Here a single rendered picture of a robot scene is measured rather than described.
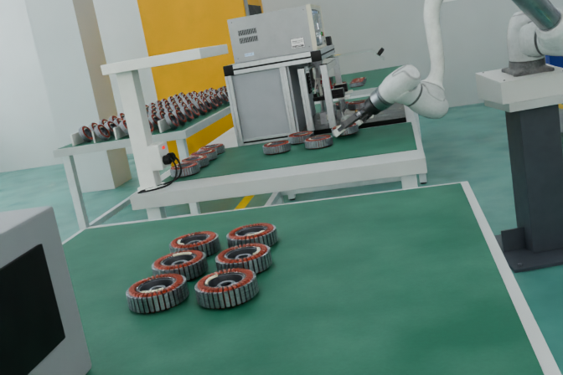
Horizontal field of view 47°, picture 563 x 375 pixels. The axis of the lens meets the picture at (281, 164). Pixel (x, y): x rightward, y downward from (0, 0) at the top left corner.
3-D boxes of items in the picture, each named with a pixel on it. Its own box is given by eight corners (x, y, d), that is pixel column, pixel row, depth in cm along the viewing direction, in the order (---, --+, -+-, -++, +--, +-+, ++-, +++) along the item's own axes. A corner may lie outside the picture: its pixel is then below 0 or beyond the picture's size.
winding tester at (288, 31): (327, 46, 331) (320, 6, 327) (317, 49, 289) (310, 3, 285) (254, 58, 339) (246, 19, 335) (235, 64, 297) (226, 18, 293)
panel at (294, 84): (316, 112, 350) (307, 58, 344) (299, 132, 286) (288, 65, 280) (314, 112, 350) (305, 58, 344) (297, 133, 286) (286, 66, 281)
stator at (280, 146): (294, 147, 262) (293, 138, 261) (286, 153, 252) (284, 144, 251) (269, 150, 266) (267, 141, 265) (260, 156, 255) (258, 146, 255)
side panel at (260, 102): (298, 137, 289) (286, 65, 283) (297, 138, 286) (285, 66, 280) (239, 146, 294) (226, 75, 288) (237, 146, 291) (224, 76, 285)
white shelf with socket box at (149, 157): (248, 160, 252) (227, 43, 243) (224, 183, 216) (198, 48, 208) (165, 172, 259) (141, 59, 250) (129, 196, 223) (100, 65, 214)
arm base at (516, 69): (535, 64, 306) (534, 53, 305) (555, 70, 285) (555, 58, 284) (497, 70, 307) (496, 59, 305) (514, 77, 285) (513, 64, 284)
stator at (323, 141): (328, 141, 261) (327, 133, 260) (337, 145, 250) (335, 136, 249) (302, 147, 259) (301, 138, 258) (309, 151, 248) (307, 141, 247)
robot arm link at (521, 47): (522, 55, 303) (519, 7, 297) (557, 55, 288) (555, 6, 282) (500, 62, 295) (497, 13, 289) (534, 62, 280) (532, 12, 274)
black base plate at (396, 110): (403, 104, 340) (403, 100, 339) (406, 122, 278) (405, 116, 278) (316, 116, 349) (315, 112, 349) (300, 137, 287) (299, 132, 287)
